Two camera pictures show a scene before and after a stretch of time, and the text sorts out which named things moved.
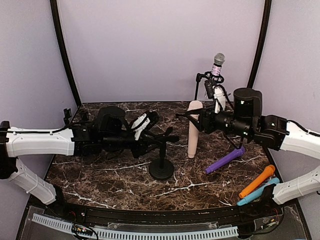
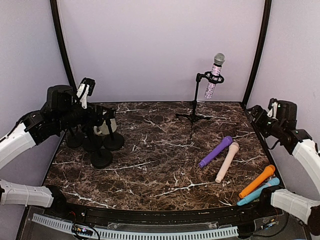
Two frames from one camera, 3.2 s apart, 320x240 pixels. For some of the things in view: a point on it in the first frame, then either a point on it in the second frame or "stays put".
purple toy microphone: (226, 159) → (227, 140)
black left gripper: (141, 148) → (98, 119)
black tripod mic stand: (219, 79) stays put
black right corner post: (261, 43) stays put
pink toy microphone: (193, 132) → (233, 149)
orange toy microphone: (268, 171) stays put
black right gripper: (206, 117) → (257, 109)
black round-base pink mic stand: (163, 169) → (101, 158)
